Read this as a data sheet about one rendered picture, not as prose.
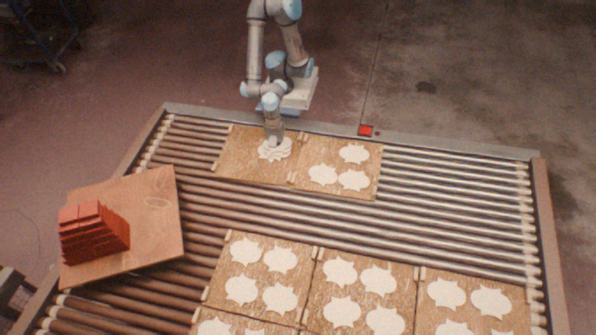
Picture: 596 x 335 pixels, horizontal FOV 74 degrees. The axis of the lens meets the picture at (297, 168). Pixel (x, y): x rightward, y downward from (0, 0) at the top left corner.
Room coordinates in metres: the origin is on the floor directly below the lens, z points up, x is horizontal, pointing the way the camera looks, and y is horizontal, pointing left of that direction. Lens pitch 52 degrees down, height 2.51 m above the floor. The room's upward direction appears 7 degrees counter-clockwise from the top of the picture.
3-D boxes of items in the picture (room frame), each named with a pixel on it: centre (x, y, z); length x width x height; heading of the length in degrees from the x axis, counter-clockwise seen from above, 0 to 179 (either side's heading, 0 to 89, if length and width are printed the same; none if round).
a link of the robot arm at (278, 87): (1.47, 0.07, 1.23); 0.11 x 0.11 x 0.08; 68
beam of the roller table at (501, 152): (1.48, -0.22, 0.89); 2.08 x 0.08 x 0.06; 70
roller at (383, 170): (1.27, -0.14, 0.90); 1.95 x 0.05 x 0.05; 70
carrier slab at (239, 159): (1.35, 0.19, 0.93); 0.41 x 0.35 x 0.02; 72
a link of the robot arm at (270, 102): (1.38, 0.09, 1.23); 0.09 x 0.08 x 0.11; 158
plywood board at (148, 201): (0.97, 0.80, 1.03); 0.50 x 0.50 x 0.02; 10
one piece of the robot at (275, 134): (1.35, 0.10, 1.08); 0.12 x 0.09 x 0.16; 163
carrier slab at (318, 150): (1.21, -0.21, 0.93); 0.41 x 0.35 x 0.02; 71
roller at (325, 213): (0.99, -0.04, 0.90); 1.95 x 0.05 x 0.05; 70
